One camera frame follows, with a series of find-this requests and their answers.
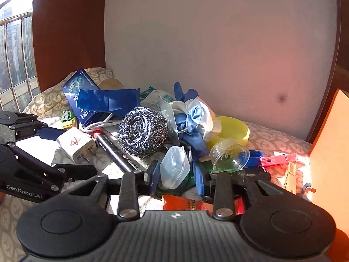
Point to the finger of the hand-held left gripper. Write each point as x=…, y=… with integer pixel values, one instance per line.
x=50, y=135
x=79, y=172

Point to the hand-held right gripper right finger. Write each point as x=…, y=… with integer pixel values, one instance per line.
x=200, y=182

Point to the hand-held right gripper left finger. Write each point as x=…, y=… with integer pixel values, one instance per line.
x=152, y=175

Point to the small clear plastic case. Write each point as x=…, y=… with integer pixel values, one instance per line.
x=174, y=169

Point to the white charger plug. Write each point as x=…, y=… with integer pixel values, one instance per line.
x=73, y=143

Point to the orange cardboard box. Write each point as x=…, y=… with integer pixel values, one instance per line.
x=330, y=147

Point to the gold label packet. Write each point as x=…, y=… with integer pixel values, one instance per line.
x=69, y=125

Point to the red snack packet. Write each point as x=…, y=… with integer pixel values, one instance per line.
x=185, y=203

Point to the clear plastic cup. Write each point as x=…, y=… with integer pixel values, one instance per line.
x=227, y=155

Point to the black tube with barcode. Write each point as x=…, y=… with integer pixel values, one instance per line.
x=114, y=148

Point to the steel wool scourer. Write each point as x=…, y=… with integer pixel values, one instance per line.
x=143, y=132

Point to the blue medicine box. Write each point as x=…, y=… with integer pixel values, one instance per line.
x=72, y=87

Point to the blue bottle cap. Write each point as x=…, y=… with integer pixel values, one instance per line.
x=253, y=158

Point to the clear plastic bag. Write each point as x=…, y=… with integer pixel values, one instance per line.
x=169, y=117

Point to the yellow plastic bowl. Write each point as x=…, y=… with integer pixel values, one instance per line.
x=231, y=128

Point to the light blue white cloth bundle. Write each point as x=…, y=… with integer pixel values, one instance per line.
x=196, y=117

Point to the dark blue foil pouch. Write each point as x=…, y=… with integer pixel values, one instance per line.
x=109, y=101

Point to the white green printed packet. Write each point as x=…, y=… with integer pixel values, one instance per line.
x=154, y=97

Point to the pink clothes peg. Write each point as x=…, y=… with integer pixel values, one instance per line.
x=278, y=159

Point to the metal window railing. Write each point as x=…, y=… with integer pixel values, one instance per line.
x=16, y=60

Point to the dark blue rubber glove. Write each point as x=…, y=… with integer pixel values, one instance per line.
x=184, y=91

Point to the beige clothes peg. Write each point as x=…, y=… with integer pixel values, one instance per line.
x=290, y=174

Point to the metal hook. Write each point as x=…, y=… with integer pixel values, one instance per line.
x=308, y=189

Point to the brown wooden bed frame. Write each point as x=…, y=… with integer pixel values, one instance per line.
x=68, y=32

